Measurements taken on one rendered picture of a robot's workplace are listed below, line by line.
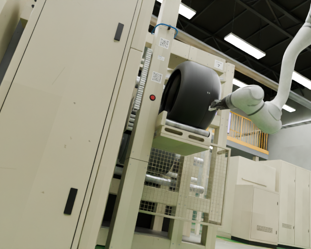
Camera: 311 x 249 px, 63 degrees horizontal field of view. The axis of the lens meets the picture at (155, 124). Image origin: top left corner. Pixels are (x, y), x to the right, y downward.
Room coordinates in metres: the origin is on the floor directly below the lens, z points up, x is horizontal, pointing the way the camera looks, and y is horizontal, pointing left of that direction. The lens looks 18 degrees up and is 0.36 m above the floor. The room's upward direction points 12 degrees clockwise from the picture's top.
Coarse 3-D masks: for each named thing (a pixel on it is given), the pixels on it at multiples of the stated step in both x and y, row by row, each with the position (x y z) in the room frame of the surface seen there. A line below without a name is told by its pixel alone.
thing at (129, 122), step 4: (132, 100) 1.98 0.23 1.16; (132, 104) 1.96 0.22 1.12; (132, 108) 1.98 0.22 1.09; (128, 112) 2.03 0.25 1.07; (132, 112) 1.98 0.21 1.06; (128, 116) 1.98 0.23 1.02; (132, 116) 1.98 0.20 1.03; (128, 120) 1.96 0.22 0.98; (132, 120) 1.97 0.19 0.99; (128, 124) 1.98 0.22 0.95; (132, 124) 1.99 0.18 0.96; (124, 128) 2.03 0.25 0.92; (128, 128) 1.97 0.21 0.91; (124, 132) 2.10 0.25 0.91; (128, 132) 2.11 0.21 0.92
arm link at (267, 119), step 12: (300, 36) 1.03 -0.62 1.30; (288, 48) 1.06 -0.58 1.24; (300, 48) 1.04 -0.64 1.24; (288, 60) 1.07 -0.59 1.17; (288, 72) 1.08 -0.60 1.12; (288, 84) 1.10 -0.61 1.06; (276, 96) 1.14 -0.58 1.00; (264, 108) 1.11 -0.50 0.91; (276, 108) 1.11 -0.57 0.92; (252, 120) 1.17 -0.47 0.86; (264, 120) 1.13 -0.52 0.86; (276, 120) 1.13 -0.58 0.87; (264, 132) 1.21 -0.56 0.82; (276, 132) 1.18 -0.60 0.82
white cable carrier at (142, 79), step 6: (150, 54) 1.59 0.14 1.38; (144, 60) 1.61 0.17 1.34; (144, 66) 1.58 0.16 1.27; (144, 72) 1.59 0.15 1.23; (144, 78) 1.59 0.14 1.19; (138, 84) 1.62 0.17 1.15; (138, 90) 1.58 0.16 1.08; (138, 96) 1.59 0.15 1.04; (138, 102) 1.59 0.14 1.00; (138, 108) 1.59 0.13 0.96
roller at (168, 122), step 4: (168, 120) 1.56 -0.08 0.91; (172, 120) 1.58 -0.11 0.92; (168, 124) 1.57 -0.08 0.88; (172, 124) 1.57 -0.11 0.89; (176, 124) 1.58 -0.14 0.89; (180, 124) 1.58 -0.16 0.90; (184, 124) 1.59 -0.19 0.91; (180, 128) 1.60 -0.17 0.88; (184, 128) 1.60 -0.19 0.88; (188, 128) 1.60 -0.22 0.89; (192, 128) 1.61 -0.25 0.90; (196, 128) 1.62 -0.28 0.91; (192, 132) 1.63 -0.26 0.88; (196, 132) 1.63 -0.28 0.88; (200, 132) 1.63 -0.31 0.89; (204, 132) 1.63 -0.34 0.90; (208, 132) 1.64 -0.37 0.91; (208, 136) 1.65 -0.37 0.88
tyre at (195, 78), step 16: (192, 64) 1.52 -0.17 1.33; (176, 80) 1.89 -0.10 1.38; (192, 80) 1.47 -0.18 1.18; (208, 80) 1.50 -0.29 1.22; (176, 96) 1.99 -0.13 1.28; (192, 96) 1.49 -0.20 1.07; (208, 96) 1.51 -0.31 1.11; (160, 112) 1.89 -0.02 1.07; (176, 112) 1.57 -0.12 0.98; (192, 112) 1.55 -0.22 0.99; (208, 112) 1.56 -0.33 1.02
